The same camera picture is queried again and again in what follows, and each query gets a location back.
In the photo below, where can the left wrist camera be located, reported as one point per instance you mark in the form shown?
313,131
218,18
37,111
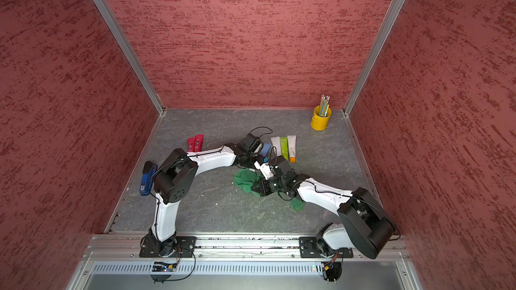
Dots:
250,144

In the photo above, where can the aluminium front rail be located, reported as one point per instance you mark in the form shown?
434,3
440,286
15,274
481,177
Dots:
208,247

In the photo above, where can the controller board with cables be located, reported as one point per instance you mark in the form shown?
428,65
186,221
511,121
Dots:
162,272
332,269

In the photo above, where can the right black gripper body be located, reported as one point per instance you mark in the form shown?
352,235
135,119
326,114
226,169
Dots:
274,184

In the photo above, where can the bundle of pencils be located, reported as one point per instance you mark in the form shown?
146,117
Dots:
324,106

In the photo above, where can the right corner aluminium profile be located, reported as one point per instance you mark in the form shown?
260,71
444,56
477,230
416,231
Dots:
380,39

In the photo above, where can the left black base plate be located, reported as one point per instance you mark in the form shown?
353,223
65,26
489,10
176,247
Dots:
152,248

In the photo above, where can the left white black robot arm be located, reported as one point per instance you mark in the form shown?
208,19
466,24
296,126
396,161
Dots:
173,181

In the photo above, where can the white tube orange cap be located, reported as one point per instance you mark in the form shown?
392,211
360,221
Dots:
292,148

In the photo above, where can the dark red tube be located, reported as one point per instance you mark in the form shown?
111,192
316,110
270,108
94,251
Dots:
191,144

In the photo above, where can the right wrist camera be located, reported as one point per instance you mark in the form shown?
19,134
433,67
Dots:
274,168

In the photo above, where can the right controller board with cables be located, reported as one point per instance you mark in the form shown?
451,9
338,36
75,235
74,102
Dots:
332,269

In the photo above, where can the corner aluminium profile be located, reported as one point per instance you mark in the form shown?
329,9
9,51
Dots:
380,39
110,19

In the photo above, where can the red pink tube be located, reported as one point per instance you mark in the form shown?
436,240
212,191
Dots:
198,143

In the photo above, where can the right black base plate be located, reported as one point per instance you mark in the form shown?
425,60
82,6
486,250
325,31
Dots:
310,247

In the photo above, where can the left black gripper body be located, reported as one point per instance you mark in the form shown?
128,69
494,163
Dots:
251,159

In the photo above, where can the white tube red cap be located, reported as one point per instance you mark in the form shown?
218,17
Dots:
276,143

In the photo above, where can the blue stapler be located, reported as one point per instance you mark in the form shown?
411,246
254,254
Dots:
148,171

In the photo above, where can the left corner aluminium profile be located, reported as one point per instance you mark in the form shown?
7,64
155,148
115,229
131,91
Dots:
110,19

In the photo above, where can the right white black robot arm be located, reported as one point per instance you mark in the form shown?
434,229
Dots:
364,226

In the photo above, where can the green microfiber cloth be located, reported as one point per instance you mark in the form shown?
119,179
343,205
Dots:
249,181

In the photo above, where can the blue tube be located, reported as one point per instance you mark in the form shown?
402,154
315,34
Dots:
265,151

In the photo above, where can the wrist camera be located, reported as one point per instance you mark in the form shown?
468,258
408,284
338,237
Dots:
250,144
274,168

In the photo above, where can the green tube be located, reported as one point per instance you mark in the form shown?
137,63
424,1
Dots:
284,148

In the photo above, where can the yellow cup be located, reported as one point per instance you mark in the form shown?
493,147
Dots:
318,122

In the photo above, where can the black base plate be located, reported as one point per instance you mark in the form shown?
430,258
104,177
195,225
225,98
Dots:
310,247
152,248

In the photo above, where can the left controller board with cables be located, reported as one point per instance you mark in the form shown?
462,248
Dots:
162,272

